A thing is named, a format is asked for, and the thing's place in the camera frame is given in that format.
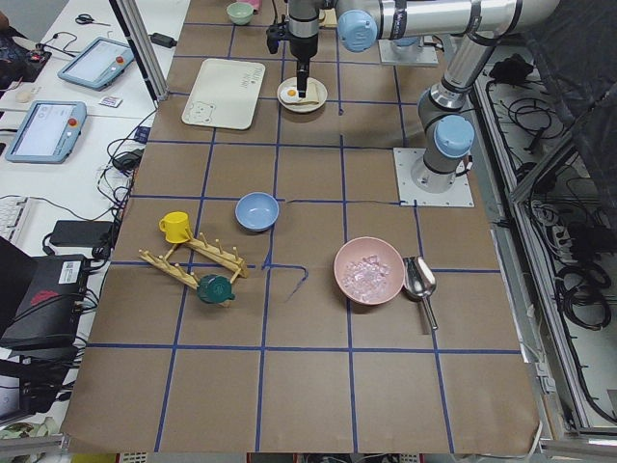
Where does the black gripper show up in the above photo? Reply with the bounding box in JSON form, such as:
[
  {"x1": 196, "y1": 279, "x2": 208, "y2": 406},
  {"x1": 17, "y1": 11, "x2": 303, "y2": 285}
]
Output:
[{"x1": 288, "y1": 18, "x2": 319, "y2": 98}]

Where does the white round plate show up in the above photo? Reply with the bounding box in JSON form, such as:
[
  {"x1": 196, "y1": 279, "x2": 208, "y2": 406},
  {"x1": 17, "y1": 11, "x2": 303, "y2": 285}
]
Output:
[{"x1": 277, "y1": 77, "x2": 328, "y2": 114}]

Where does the bread slice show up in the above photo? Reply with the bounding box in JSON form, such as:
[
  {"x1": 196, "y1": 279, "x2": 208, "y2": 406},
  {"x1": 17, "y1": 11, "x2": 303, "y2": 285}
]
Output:
[{"x1": 305, "y1": 80, "x2": 327, "y2": 105}]

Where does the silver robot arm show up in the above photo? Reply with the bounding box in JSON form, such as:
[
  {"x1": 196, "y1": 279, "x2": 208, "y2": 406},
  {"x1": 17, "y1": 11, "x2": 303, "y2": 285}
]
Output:
[
  {"x1": 282, "y1": 1, "x2": 559, "y2": 111},
  {"x1": 379, "y1": 1, "x2": 558, "y2": 187}
]

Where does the fried egg toy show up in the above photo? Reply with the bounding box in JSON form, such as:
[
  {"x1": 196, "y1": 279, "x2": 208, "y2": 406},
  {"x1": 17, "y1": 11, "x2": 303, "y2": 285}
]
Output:
[{"x1": 279, "y1": 86, "x2": 302, "y2": 104}]

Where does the white bear serving tray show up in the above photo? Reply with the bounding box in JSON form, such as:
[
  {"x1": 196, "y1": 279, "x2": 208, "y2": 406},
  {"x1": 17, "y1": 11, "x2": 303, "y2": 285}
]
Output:
[{"x1": 181, "y1": 58, "x2": 265, "y2": 130}]

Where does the green bowl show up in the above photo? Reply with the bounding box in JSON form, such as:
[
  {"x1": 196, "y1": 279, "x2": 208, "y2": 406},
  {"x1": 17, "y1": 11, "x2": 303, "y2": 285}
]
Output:
[{"x1": 227, "y1": 2, "x2": 255, "y2": 25}]

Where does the blue bowl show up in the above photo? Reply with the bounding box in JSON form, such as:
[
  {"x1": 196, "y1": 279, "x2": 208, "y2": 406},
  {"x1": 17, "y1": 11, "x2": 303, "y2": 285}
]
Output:
[{"x1": 235, "y1": 192, "x2": 280, "y2": 232}]

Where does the black power adapter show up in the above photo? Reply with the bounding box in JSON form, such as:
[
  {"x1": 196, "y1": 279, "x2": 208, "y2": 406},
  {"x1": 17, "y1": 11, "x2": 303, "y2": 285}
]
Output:
[{"x1": 149, "y1": 33, "x2": 177, "y2": 48}]

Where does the yellow mug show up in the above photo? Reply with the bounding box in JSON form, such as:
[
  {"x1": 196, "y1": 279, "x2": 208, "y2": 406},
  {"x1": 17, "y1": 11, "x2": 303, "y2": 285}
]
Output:
[{"x1": 158, "y1": 211, "x2": 193, "y2": 244}]

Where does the wooden dish rack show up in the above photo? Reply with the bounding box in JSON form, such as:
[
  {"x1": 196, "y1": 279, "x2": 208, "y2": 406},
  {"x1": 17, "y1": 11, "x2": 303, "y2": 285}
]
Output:
[{"x1": 138, "y1": 232, "x2": 249, "y2": 290}]

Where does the pink bowl with ice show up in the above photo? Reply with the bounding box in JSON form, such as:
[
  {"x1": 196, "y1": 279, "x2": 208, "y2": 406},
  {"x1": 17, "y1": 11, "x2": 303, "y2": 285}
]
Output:
[{"x1": 334, "y1": 236, "x2": 406, "y2": 306}]

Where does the far teach pendant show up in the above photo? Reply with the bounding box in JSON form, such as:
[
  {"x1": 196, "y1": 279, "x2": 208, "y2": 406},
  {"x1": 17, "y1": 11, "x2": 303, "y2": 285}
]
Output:
[{"x1": 57, "y1": 37, "x2": 134, "y2": 91}]

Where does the teach pendant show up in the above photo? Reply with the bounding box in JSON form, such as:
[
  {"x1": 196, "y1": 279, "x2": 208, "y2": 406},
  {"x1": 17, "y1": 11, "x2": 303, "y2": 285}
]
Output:
[
  {"x1": 57, "y1": 37, "x2": 134, "y2": 91},
  {"x1": 5, "y1": 100, "x2": 88, "y2": 164}
]

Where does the dark green mug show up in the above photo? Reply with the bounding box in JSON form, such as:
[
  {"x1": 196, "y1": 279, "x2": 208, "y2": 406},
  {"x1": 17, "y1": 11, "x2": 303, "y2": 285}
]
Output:
[{"x1": 197, "y1": 274, "x2": 235, "y2": 304}]

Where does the metal scoop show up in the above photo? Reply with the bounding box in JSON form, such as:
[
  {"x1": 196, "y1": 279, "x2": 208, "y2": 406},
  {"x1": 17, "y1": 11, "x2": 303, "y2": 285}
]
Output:
[{"x1": 403, "y1": 256, "x2": 439, "y2": 331}]

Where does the near teach pendant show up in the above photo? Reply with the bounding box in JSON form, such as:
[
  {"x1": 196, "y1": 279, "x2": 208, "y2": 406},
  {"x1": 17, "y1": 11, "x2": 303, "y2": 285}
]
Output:
[{"x1": 5, "y1": 100, "x2": 88, "y2": 164}]

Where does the white keyboard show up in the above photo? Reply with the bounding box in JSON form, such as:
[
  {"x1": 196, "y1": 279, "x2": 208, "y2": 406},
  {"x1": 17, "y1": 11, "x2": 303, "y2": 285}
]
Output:
[{"x1": 0, "y1": 196, "x2": 33, "y2": 244}]

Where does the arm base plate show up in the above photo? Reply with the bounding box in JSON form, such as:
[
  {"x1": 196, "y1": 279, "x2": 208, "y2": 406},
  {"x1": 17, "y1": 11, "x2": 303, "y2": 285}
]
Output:
[
  {"x1": 393, "y1": 148, "x2": 474, "y2": 207},
  {"x1": 378, "y1": 37, "x2": 439, "y2": 68}
]

